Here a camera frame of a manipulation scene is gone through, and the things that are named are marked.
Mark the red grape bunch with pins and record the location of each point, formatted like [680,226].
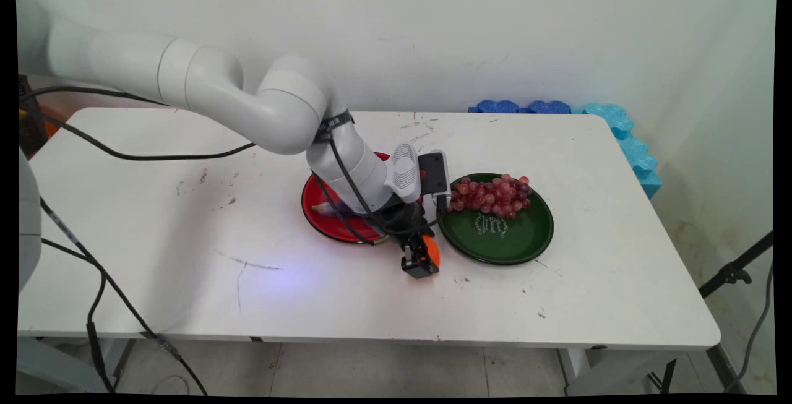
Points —
[489,197]

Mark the red round plate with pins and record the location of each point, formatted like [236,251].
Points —
[322,212]

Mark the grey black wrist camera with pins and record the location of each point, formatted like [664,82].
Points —
[433,172]

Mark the grey table leg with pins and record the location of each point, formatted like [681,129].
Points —
[62,364]

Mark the orange toy fruit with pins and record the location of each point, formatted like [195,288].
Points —
[431,250]

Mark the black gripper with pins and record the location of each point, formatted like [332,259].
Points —
[409,219]

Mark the dark green round plate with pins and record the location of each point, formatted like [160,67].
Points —
[526,237]

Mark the grey rounded machine part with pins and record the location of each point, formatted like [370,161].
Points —
[28,218]

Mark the light blue foam piece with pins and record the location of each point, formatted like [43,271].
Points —
[631,144]

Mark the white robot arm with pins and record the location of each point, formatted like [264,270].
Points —
[278,107]

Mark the black tripod leg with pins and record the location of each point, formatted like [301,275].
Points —
[733,274]

